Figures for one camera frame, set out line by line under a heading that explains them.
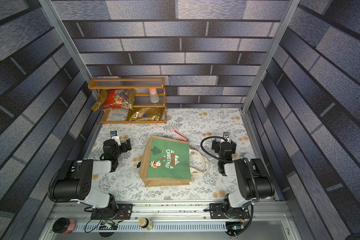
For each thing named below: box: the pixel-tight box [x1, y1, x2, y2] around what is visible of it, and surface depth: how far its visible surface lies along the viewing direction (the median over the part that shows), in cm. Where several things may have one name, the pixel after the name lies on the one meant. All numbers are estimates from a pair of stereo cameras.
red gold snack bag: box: [91, 89, 136, 112], surface depth 100 cm
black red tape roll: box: [52, 217, 76, 235], surface depth 66 cm
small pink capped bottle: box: [149, 88, 160, 103], surface depth 105 cm
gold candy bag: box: [126, 107, 165, 122], surface depth 112 cm
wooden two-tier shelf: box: [88, 77, 167, 125], surface depth 111 cm
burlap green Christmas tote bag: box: [138, 135, 211, 187], surface depth 83 cm
